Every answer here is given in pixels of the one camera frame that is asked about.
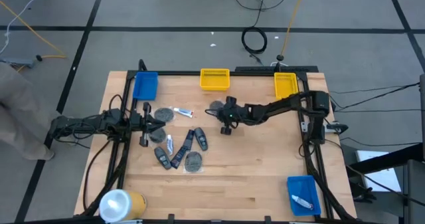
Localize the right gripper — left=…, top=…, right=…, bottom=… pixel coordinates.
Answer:
left=205, top=96, right=249, bottom=135

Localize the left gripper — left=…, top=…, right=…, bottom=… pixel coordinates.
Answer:
left=129, top=102, right=167, bottom=148

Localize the grey round pad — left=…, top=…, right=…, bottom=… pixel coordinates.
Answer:
left=148, top=127, right=167, bottom=144
left=183, top=150, right=205, bottom=174
left=153, top=106, right=176, bottom=124
left=209, top=99, right=226, bottom=116

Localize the white toothpaste tube red cap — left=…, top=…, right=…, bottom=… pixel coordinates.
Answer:
left=173, top=107, right=195, bottom=118
left=291, top=194, right=314, bottom=211

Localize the dark grey oval case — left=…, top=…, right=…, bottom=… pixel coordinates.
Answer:
left=153, top=146, right=172, bottom=171
left=193, top=127, right=209, bottom=152

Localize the dark blue packet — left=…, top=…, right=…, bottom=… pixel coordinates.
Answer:
left=170, top=146, right=189, bottom=169
left=182, top=129, right=195, bottom=151

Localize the yellow mesh basket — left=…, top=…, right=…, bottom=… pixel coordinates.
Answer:
left=199, top=68, right=230, bottom=92
left=274, top=72, right=299, bottom=100

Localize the blue plastic bin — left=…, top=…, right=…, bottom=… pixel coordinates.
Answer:
left=286, top=175, right=322, bottom=217
left=132, top=71, right=159, bottom=101

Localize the black stand pole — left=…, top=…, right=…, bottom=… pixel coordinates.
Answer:
left=274, top=53, right=287, bottom=72

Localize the yellow canister with white lid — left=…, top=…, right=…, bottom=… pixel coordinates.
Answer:
left=98, top=189, right=147, bottom=223

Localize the person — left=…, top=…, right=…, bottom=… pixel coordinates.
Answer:
left=0, top=61, right=62, bottom=161

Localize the grey stand base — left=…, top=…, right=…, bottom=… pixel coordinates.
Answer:
left=0, top=56, right=36, bottom=68

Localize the white sheet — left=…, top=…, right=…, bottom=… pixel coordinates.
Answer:
left=355, top=150, right=403, bottom=193

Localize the black aluminium table frame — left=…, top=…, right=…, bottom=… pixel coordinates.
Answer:
left=78, top=59, right=358, bottom=224

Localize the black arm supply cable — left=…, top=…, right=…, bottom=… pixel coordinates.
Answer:
left=82, top=139, right=112, bottom=215

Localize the orange floor cable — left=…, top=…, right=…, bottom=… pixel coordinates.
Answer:
left=280, top=0, right=308, bottom=57

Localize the yellow floor cable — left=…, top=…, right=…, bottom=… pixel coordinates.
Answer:
left=0, top=0, right=67, bottom=72

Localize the black bracket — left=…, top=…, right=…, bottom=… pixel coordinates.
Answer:
left=351, top=182, right=378, bottom=204

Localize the white floor cable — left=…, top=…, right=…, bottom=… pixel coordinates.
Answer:
left=0, top=0, right=46, bottom=55

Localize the black frame beam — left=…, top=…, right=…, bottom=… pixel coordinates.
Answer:
left=345, top=142, right=425, bottom=178

